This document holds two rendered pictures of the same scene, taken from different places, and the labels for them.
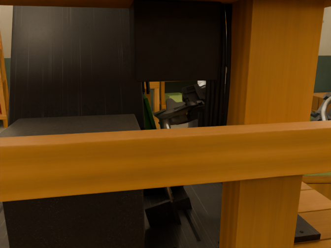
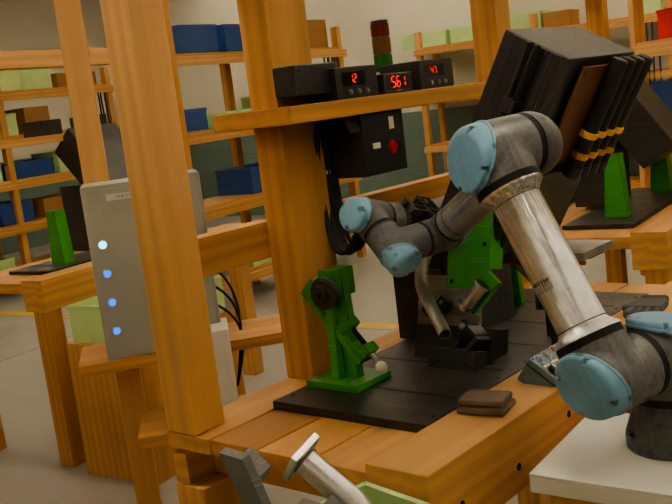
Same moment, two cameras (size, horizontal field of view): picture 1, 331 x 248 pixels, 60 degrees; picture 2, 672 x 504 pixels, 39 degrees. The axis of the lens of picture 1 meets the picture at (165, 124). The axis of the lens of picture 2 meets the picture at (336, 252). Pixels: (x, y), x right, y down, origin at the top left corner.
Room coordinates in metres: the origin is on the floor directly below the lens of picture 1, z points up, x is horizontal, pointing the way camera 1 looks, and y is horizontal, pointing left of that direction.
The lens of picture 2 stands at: (2.43, -1.54, 1.54)
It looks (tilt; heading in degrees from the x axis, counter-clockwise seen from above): 9 degrees down; 142
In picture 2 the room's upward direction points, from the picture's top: 7 degrees counter-clockwise
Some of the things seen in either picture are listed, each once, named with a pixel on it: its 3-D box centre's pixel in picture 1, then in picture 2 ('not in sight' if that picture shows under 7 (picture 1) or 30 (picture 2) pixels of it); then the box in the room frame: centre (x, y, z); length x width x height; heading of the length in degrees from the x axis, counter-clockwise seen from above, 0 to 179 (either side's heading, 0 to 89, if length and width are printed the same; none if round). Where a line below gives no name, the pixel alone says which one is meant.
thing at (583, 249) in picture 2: not in sight; (524, 251); (0.90, 0.23, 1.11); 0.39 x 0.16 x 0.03; 11
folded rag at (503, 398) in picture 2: not in sight; (485, 402); (1.17, -0.24, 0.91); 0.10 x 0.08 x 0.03; 21
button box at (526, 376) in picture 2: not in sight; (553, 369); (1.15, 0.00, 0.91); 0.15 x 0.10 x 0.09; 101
